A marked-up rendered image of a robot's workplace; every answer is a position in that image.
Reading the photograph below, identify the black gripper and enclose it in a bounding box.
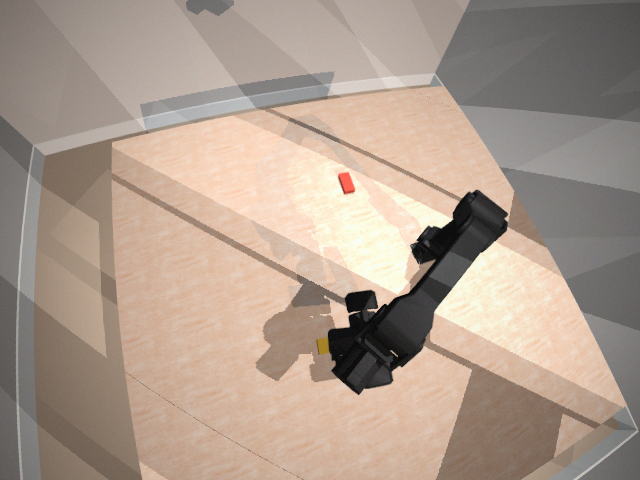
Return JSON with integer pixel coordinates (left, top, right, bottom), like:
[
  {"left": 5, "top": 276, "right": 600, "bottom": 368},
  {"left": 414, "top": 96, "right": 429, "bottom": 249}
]
[{"left": 345, "top": 290, "right": 393, "bottom": 389}]

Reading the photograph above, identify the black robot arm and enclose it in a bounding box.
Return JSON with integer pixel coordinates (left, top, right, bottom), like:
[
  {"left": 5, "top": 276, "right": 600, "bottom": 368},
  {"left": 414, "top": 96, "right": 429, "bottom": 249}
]
[{"left": 328, "top": 190, "right": 508, "bottom": 395}]

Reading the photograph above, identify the yellow bar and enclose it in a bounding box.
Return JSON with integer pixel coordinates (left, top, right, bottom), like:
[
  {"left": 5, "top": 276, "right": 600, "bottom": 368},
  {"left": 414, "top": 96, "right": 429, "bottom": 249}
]
[{"left": 316, "top": 338, "right": 330, "bottom": 355}]

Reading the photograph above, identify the red rectangular bar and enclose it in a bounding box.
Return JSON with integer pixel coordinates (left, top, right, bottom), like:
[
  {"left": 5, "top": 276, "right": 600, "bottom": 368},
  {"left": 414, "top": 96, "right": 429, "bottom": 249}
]
[{"left": 338, "top": 172, "right": 355, "bottom": 194}]

